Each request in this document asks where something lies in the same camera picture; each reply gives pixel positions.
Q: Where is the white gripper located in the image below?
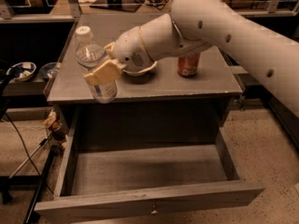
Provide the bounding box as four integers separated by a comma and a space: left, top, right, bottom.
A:
83, 26, 154, 86

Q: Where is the clear plastic water bottle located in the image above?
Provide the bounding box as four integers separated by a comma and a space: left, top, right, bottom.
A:
76, 26, 117, 104

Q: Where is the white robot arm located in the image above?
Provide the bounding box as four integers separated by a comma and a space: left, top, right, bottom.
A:
84, 0, 299, 116

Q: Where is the open grey top drawer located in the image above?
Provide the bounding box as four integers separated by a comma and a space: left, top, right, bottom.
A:
36, 126, 263, 224

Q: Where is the small metal drawer knob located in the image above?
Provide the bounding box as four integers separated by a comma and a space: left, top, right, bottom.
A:
150, 204, 158, 216

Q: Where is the white paper bowl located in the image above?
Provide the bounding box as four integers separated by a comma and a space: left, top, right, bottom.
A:
123, 62, 158, 77

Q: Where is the dark glass bowl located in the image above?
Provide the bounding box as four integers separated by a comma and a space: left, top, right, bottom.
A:
38, 63, 60, 80

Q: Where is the black monitor stand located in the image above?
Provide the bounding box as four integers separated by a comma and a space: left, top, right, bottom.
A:
90, 0, 141, 12

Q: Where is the grey wooden cabinet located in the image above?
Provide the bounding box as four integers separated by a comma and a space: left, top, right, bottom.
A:
43, 11, 246, 151

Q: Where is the orange soda can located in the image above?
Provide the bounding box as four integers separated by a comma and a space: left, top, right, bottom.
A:
178, 53, 200, 77

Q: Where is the white bowl with items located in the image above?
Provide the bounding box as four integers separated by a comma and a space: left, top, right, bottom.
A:
7, 62, 36, 82

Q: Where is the black floor cable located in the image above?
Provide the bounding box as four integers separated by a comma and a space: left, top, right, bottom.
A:
3, 111, 55, 194

